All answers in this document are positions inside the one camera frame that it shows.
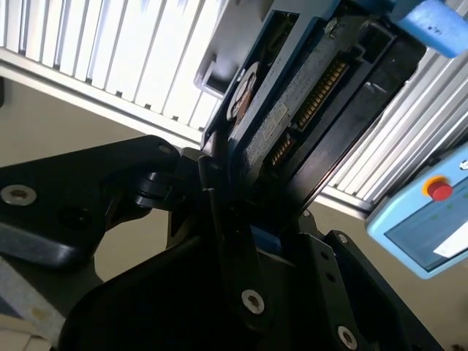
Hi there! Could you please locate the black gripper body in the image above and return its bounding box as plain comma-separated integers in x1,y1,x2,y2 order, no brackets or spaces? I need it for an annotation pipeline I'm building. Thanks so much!
60,233,332,351

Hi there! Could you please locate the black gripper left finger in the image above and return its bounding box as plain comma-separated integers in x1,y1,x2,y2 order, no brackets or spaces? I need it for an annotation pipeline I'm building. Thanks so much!
0,134,276,331

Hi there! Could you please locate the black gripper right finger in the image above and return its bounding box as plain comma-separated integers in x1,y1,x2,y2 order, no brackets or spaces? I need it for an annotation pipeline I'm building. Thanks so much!
298,208,445,351

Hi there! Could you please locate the hard disk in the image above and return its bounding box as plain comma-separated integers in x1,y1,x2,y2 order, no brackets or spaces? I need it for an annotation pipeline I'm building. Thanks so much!
200,0,468,253

